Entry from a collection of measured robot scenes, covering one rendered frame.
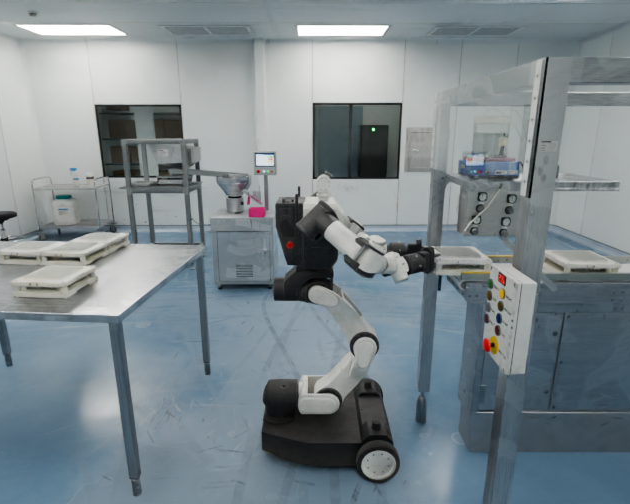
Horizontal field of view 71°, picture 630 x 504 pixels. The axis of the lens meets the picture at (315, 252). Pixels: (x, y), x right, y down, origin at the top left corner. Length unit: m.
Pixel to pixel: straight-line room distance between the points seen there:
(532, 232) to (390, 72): 6.09
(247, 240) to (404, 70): 4.00
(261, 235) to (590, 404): 3.05
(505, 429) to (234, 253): 3.42
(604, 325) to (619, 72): 1.39
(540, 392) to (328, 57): 5.77
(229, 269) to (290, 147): 3.08
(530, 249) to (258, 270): 3.49
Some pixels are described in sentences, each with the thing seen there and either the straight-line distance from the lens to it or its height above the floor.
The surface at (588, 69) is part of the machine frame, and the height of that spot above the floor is 1.73.
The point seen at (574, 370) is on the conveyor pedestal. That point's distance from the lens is 2.51.
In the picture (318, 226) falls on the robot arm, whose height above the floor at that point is 1.22.
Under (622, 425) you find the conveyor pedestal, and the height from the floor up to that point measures 0.16.
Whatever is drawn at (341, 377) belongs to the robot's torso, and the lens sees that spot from 2.25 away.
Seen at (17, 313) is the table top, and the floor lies 0.88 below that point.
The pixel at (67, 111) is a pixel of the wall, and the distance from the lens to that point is 8.02.
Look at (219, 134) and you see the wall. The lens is 7.23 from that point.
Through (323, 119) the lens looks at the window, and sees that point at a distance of 7.10.
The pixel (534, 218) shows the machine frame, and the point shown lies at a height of 1.36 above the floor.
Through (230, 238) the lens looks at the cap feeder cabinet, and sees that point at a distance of 4.46.
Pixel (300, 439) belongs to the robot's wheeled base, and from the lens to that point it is 2.26.
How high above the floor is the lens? 1.58
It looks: 15 degrees down
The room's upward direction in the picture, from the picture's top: straight up
